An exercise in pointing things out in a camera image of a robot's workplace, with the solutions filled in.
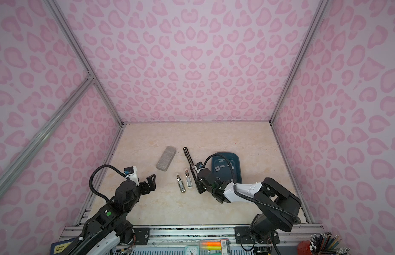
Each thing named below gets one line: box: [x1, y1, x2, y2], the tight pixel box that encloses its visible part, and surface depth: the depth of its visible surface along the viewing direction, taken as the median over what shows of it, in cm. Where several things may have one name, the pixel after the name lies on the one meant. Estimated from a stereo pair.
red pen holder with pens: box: [297, 231, 351, 255], surface depth 61 cm
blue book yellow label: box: [49, 237, 76, 255], surface depth 71 cm
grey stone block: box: [156, 146, 177, 172], surface depth 100 cm
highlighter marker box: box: [199, 238, 230, 255], surface depth 71 cm
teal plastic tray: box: [211, 152, 243, 184], surface depth 97 cm
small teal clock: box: [184, 245, 200, 255], surface depth 69 cm
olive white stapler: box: [176, 173, 186, 193], surface depth 90 cm
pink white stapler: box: [184, 168, 193, 189], surface depth 92 cm
